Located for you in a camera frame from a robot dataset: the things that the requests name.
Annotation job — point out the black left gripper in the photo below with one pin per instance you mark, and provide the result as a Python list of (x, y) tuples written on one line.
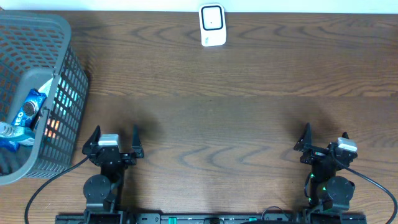
[(94, 138)]

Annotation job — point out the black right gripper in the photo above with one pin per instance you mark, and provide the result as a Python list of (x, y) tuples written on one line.
[(305, 140)]

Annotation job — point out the teal mouthwash bottle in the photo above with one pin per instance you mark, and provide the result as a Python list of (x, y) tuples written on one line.
[(22, 135)]

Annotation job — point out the blue Oreo cookie pack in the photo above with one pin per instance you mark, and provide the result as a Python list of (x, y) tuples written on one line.
[(26, 115)]

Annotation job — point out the white wet wipes pack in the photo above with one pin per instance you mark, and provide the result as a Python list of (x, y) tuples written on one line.
[(65, 95)]

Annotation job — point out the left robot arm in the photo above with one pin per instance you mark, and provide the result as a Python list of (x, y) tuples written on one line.
[(103, 191)]

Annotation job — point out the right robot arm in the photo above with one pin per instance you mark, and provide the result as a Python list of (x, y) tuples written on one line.
[(328, 194)]

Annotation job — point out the white barcode scanner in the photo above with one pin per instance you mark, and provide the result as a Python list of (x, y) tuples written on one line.
[(212, 25)]

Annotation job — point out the grey plastic mesh basket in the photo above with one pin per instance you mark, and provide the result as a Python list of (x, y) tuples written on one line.
[(34, 49)]

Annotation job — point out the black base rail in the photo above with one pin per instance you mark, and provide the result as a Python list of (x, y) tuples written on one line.
[(156, 218)]

